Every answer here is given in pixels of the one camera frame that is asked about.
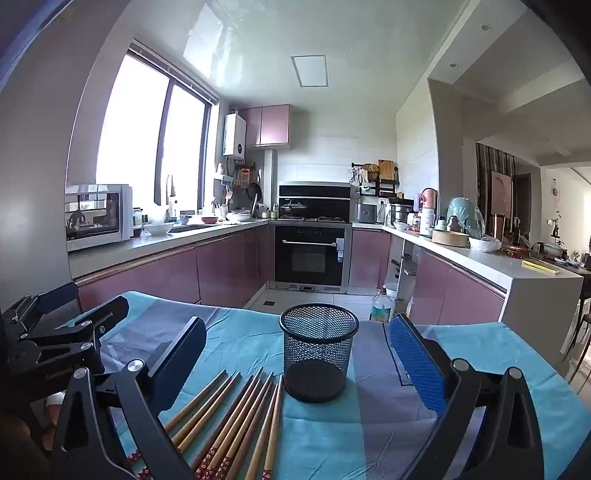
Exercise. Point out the black dining chair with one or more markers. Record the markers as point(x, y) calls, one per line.
point(582, 323)

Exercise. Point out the kitchen window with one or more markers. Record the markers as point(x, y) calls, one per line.
point(138, 134)

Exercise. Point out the pot with glass lid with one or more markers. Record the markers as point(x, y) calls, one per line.
point(292, 207)

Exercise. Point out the white pail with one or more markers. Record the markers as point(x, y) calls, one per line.
point(390, 290)

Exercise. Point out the black wall rack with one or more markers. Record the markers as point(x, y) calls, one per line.
point(385, 187)

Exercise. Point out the white water heater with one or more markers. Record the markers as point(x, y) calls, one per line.
point(234, 136)

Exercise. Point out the ceiling light panel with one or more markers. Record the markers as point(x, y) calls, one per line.
point(310, 70)

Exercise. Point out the grey rice cooker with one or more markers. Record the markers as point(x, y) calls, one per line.
point(365, 213)

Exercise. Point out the built-in black oven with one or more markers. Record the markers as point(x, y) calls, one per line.
point(307, 258)

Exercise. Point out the round bamboo steamer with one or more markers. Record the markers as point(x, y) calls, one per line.
point(450, 238)

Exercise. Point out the pink wall art panel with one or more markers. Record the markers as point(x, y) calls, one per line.
point(502, 194)

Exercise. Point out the wooden cutting board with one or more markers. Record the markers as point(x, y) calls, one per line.
point(387, 170)

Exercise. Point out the bowl in plastic bag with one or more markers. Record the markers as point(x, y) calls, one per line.
point(485, 244)

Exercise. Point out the white jar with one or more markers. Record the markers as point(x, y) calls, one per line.
point(428, 222)

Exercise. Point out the pink base cabinet row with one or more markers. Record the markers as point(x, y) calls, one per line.
point(443, 290)
point(184, 272)

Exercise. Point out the cluttered dining table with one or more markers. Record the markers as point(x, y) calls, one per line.
point(554, 251)

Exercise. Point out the cooking oil bottle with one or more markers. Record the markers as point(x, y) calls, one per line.
point(382, 309)

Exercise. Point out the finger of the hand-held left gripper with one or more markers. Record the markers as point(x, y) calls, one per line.
point(55, 300)
point(92, 318)

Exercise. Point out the pink wall cabinet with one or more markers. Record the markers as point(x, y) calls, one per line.
point(268, 125)

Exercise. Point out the kitchen faucet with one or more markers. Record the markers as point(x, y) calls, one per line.
point(171, 198)

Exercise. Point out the blue and grey tablecloth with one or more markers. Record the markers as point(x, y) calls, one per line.
point(351, 429)

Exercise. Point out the pink kettle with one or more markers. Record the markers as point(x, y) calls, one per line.
point(428, 199)

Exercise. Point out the pink bowl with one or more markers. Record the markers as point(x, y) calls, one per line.
point(210, 220)

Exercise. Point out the teal appliance in plastic cover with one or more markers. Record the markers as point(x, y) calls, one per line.
point(464, 217)

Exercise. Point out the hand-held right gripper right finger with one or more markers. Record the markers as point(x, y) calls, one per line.
point(415, 364)

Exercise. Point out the pile of wooden chopsticks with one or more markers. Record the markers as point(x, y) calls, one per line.
point(231, 429)

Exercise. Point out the white toaster oven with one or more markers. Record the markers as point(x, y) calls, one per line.
point(99, 217)

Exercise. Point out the black frying pan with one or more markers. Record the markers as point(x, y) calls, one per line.
point(255, 191)

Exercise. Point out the white serving bowl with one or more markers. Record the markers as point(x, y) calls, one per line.
point(239, 216)

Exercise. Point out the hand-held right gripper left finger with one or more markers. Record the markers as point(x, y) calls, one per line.
point(180, 360)

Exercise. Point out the yellow flat box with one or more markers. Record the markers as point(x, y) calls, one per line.
point(540, 266)

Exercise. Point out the black mesh utensil holder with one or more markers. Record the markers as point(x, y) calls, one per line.
point(318, 355)

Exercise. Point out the stainless steamer pot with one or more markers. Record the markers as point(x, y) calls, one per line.
point(400, 213)

